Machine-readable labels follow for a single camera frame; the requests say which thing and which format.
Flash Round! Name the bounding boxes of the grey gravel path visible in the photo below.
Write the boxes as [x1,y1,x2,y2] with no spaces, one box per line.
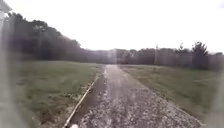
[68,64,204,128]

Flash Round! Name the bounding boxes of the pole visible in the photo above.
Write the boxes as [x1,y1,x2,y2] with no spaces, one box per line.
[153,44,159,66]

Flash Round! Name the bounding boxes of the wooden path edging board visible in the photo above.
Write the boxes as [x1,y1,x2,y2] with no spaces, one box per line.
[62,73,101,128]

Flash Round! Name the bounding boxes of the wood of trees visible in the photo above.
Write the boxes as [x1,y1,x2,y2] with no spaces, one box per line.
[2,11,224,71]

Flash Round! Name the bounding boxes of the conifer tree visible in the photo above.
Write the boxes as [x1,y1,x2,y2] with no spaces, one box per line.
[191,41,210,70]

